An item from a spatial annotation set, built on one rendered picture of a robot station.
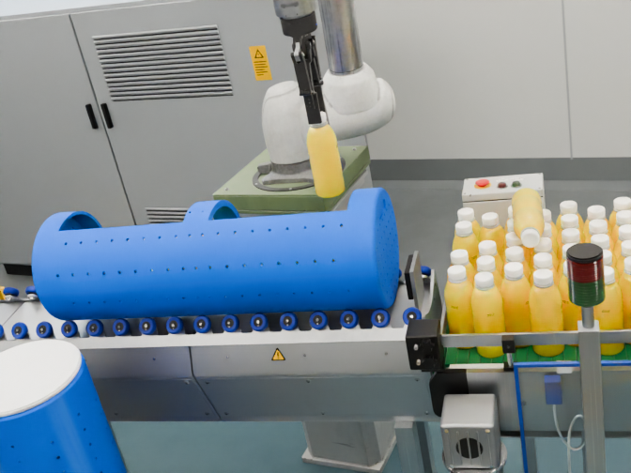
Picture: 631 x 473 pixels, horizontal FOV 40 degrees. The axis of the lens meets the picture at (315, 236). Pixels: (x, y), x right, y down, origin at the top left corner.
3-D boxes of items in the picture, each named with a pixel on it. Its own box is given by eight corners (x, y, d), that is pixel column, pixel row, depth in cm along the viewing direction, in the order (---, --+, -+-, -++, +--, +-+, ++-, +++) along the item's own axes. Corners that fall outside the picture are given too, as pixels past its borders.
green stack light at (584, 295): (567, 289, 159) (566, 267, 157) (604, 287, 158) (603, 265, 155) (569, 308, 154) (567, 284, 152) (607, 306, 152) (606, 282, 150)
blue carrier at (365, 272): (100, 290, 244) (74, 196, 234) (404, 275, 219) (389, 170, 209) (50, 341, 219) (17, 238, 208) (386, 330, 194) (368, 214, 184)
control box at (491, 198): (468, 212, 230) (464, 177, 226) (545, 206, 225) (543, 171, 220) (466, 230, 222) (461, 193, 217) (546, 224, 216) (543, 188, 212)
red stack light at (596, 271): (566, 266, 157) (565, 247, 155) (603, 264, 155) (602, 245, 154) (567, 284, 152) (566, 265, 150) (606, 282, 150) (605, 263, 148)
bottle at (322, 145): (313, 199, 197) (299, 128, 189) (320, 186, 202) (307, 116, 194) (342, 198, 195) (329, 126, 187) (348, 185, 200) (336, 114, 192)
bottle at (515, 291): (498, 341, 193) (491, 274, 185) (519, 328, 196) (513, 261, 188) (521, 353, 188) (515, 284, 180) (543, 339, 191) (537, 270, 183)
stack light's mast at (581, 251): (570, 316, 162) (565, 242, 155) (605, 315, 160) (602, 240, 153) (571, 335, 157) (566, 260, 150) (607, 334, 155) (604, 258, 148)
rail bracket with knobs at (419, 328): (415, 352, 196) (409, 313, 191) (447, 351, 194) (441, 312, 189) (409, 378, 187) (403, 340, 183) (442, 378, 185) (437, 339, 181)
